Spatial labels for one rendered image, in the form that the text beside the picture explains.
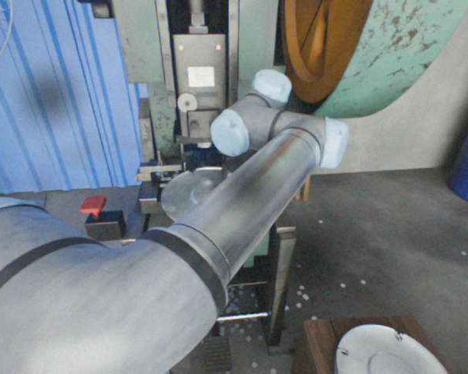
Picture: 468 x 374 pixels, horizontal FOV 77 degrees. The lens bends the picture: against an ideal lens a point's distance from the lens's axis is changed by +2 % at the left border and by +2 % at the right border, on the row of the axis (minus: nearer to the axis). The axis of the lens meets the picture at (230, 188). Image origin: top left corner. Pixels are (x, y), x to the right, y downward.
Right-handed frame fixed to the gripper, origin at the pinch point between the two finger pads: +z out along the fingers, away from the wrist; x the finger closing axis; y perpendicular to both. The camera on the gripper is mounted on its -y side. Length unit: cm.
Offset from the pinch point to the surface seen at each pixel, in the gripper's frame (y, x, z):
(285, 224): 13.4, 16.3, 11.7
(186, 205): 0.2, -13.6, 2.0
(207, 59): -27.6, 3.9, -21.8
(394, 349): 58, 27, 21
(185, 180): -10.2, -8.7, 5.4
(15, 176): -148, -69, 132
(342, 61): -1.6, 24.1, -34.1
